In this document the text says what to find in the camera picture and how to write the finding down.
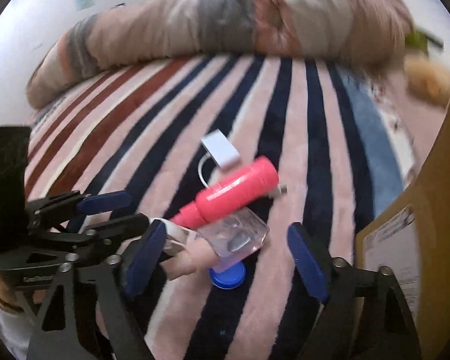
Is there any striped plush blanket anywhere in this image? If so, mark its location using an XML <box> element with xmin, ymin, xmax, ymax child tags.
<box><xmin>24</xmin><ymin>53</ymin><xmax>421</xmax><ymax>360</ymax></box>

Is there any blue white lens case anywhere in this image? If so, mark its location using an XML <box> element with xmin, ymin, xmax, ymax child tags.
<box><xmin>208</xmin><ymin>262</ymin><xmax>246</xmax><ymax>290</ymax></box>

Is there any brown plush toy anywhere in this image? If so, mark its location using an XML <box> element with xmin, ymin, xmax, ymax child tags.
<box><xmin>403</xmin><ymin>55</ymin><xmax>450</xmax><ymax>108</ymax></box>

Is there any pink red spray bottle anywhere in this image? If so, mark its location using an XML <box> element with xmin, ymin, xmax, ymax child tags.
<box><xmin>170</xmin><ymin>156</ymin><xmax>279</xmax><ymax>230</ymax></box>

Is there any rolled beige quilt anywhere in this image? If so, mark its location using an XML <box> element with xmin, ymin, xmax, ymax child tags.
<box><xmin>26</xmin><ymin>0</ymin><xmax>414</xmax><ymax>109</ymax></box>

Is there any white usb adapter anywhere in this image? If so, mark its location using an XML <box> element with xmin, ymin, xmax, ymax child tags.
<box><xmin>196</xmin><ymin>128</ymin><xmax>289</xmax><ymax>199</ymax></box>

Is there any cardboard box with label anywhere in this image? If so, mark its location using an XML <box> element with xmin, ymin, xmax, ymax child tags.
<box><xmin>355</xmin><ymin>102</ymin><xmax>450</xmax><ymax>359</ymax></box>

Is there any mauve bed sheet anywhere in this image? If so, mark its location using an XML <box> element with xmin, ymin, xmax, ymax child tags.
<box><xmin>372</xmin><ymin>71</ymin><xmax>446</xmax><ymax>185</ymax></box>

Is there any clear bottle pink cap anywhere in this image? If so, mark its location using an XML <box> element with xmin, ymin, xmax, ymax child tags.
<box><xmin>159</xmin><ymin>207</ymin><xmax>270</xmax><ymax>281</ymax></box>

